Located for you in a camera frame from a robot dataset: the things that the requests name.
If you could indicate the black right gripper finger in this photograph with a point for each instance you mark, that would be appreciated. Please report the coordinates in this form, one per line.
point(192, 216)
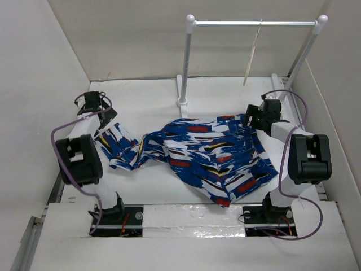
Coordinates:
point(252, 110)
point(249, 121)

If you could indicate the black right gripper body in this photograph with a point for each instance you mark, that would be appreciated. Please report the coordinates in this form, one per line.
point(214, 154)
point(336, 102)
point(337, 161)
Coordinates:
point(259, 119)

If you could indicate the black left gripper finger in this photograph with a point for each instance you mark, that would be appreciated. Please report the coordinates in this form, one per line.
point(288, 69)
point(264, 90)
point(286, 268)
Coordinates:
point(100, 131)
point(106, 117)

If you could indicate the blue patterned trousers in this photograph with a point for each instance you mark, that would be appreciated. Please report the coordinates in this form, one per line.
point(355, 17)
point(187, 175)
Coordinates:
point(218, 156)

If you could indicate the cream clothes hanger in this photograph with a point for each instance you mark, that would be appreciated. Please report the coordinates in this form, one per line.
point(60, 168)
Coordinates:
point(253, 49)

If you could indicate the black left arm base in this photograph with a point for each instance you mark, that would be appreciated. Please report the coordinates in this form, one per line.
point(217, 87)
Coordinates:
point(127, 225)

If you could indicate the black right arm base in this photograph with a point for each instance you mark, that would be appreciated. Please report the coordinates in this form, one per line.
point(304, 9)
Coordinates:
point(258, 224)

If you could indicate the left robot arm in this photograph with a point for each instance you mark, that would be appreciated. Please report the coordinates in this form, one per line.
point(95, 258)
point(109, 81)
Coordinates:
point(79, 161)

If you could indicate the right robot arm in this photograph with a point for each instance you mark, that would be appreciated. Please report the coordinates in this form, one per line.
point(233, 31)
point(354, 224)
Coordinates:
point(306, 157)

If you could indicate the white clothes rack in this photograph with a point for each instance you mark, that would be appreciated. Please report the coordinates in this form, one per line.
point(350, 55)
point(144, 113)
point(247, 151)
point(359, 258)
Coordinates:
point(191, 23)

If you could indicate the silver tape strip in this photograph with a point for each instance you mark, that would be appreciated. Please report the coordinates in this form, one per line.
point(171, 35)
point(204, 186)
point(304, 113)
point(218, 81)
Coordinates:
point(192, 221)

